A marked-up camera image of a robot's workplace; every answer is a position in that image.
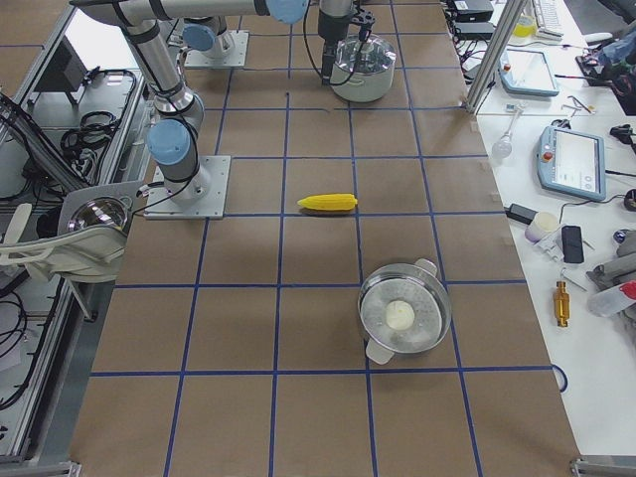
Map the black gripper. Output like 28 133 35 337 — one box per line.
318 0 373 83

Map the glass pot lid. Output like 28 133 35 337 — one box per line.
335 34 397 75

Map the yellow corn cob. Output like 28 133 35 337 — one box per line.
297 193 358 215

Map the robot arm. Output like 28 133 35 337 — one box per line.
182 16 235 59
71 1 375 118

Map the pale green electric pot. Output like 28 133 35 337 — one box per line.
330 34 397 102

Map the steel steamer pot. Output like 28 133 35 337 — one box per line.
358 258 451 365

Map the small pot on chair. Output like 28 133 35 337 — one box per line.
67 197 128 232

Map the blue teach pendant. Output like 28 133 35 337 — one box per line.
499 48 559 97
536 125 606 202

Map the yellow tape roll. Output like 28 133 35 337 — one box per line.
513 14 537 38

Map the white light bulb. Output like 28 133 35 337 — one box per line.
491 110 523 163

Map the black power adapter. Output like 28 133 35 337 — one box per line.
505 203 538 226

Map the white paper cup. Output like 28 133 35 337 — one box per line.
525 212 559 243

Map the white steamed bun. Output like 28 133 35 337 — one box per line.
385 300 415 331

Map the black phone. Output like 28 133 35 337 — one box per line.
561 226 584 264

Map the aluminium frame post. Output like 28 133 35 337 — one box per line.
465 0 526 114

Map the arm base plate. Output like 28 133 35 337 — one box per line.
183 27 249 70
142 155 232 220

